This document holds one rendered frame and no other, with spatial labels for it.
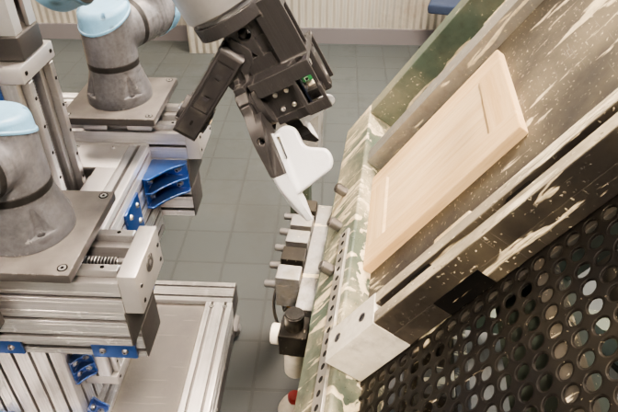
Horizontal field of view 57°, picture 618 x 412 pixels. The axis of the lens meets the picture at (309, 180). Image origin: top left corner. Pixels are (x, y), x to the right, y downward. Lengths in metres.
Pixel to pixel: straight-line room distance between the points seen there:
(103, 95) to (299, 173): 0.92
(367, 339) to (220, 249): 1.69
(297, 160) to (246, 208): 2.19
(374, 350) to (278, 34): 0.54
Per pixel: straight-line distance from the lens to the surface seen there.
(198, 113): 0.57
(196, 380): 1.80
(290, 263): 1.33
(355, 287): 1.08
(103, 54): 1.37
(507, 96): 1.05
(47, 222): 1.02
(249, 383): 2.05
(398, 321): 0.85
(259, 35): 0.53
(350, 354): 0.91
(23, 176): 0.98
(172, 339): 1.93
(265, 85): 0.53
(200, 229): 2.63
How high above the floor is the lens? 1.67
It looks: 35 degrees down
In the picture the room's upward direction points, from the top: straight up
